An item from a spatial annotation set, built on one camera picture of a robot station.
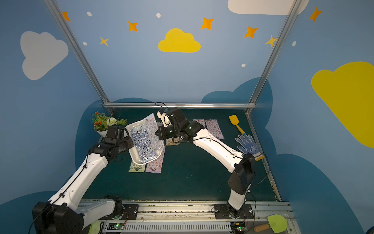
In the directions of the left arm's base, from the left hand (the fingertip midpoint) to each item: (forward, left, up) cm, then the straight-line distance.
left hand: (134, 140), depth 82 cm
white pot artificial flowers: (+14, +26, -3) cm, 30 cm away
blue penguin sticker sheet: (0, -4, -3) cm, 6 cm away
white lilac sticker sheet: (-5, -15, +5) cm, 17 cm away
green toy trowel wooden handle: (-36, -78, -17) cm, 88 cm away
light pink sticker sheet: (-8, -11, -18) cm, 22 cm away
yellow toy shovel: (+33, -68, -18) cm, 78 cm away
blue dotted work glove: (+9, -76, -18) cm, 78 cm away
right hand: (0, -16, +10) cm, 19 cm away
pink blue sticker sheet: (+31, -41, -18) cm, 55 cm away
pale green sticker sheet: (-9, +1, -18) cm, 21 cm away
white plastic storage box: (-7, -2, +5) cm, 9 cm away
